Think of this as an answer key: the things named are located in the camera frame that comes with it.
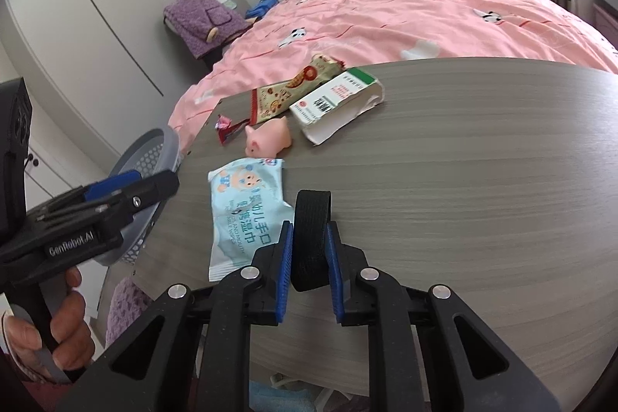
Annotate beige and red snack wrapper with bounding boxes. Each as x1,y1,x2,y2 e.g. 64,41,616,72
250,54,346,125

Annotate pink bed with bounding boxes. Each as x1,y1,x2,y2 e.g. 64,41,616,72
168,0,618,152

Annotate white wardrobe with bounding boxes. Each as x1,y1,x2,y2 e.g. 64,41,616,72
0,0,228,162

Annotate person's left forearm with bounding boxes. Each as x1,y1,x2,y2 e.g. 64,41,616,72
0,359,63,412

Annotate black tape roll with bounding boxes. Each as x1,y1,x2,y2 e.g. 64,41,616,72
292,189,334,292

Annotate pink rubber pig toy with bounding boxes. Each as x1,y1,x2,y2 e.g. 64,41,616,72
244,117,293,157

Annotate grey bedside chair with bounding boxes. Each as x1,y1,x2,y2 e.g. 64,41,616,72
163,0,252,72

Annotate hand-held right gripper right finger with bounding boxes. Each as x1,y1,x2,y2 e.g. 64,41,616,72
324,221,563,412

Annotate purple fluffy mat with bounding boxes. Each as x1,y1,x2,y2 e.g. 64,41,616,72
105,277,151,348

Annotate small red wrapper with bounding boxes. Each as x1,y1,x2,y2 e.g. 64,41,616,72
215,114,249,146

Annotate person's left hand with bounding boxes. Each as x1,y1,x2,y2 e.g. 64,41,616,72
0,270,96,386

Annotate white medicine carton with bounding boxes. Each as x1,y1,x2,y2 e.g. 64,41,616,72
289,67,385,146

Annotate light blue wet wipes pack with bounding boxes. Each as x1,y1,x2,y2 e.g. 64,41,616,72
207,156,293,282

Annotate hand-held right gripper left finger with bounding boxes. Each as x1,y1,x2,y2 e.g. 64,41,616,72
55,220,295,412

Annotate grey perforated plastic basket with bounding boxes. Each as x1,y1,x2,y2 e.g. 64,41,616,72
104,128,183,265

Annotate pink storage box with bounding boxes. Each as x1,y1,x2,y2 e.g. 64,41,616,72
591,0,618,36

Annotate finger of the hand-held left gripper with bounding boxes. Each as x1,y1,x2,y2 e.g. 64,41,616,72
36,170,143,211
29,169,180,227

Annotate purple fleece garment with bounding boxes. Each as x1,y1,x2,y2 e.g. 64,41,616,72
163,0,252,59

